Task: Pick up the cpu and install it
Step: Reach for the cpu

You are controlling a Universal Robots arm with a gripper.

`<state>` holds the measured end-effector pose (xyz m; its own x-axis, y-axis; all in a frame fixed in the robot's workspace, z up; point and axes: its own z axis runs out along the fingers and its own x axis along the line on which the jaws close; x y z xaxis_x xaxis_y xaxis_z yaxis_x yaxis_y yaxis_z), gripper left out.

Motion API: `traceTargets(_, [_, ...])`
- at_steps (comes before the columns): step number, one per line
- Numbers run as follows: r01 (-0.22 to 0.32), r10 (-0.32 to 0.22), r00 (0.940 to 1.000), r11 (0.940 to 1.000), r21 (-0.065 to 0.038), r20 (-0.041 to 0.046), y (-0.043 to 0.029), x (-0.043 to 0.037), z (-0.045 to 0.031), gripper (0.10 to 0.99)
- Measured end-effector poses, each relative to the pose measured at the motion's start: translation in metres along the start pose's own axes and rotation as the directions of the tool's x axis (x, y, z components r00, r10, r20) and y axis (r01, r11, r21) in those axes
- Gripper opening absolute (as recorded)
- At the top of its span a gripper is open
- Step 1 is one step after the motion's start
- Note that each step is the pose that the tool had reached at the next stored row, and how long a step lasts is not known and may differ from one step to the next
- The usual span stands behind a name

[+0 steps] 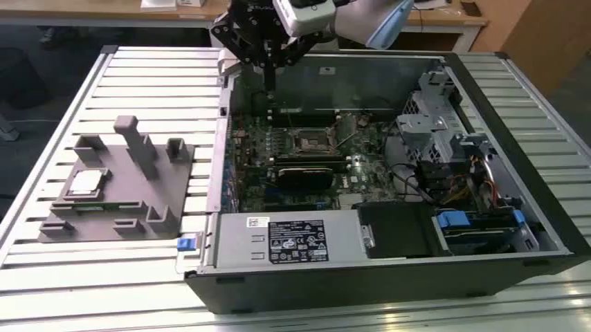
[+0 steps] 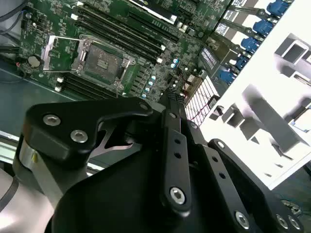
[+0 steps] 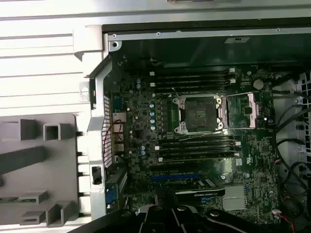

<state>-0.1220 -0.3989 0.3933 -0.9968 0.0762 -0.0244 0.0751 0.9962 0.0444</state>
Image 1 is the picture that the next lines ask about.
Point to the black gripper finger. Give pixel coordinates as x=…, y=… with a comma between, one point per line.
x=301, y=48
x=231, y=41

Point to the silver CPU chip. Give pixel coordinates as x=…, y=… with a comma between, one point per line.
x=87, y=181

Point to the CPU socket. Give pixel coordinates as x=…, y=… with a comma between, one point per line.
x=314, y=141

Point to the grey plastic case latch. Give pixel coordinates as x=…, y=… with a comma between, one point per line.
x=227, y=60

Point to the small white box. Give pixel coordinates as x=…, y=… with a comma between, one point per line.
x=191, y=2

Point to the large white box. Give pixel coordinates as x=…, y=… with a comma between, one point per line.
x=157, y=4

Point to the wooden desk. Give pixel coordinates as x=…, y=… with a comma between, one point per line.
x=93, y=15

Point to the silver metal drive cage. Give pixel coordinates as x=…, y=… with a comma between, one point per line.
x=418, y=126

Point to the green RAM stick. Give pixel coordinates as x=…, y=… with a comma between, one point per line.
x=109, y=207
x=311, y=167

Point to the black graphics card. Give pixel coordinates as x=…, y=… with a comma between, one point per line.
x=305, y=178

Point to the green motherboard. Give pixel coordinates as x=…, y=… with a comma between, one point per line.
x=370, y=173

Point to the grey shoe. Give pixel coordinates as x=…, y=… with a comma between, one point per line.
x=48, y=36

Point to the silver chipset heatsink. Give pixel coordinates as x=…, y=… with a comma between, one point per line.
x=351, y=198

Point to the black plastic holder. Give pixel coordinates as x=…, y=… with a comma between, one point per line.
x=434, y=174

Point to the grey parts rack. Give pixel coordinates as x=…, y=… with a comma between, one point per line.
x=134, y=193

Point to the wooden cabinet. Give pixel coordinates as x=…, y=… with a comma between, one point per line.
x=545, y=34

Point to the grey stand foot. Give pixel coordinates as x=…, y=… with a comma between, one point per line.
x=10, y=134

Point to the black plastic shroud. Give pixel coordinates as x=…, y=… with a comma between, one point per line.
x=397, y=231

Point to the silver power supply unit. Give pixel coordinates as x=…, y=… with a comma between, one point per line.
x=235, y=242

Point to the blue case latch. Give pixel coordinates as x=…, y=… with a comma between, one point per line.
x=187, y=243

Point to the blue disk carrier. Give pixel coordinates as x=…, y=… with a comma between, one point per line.
x=450, y=221

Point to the black open PC case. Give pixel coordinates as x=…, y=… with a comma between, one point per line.
x=370, y=287

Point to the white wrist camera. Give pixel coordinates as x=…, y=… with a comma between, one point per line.
x=305, y=19

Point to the white wall sticker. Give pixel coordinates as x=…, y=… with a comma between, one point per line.
x=327, y=70

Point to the grey plastic drive bracket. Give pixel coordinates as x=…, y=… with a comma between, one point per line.
x=469, y=140

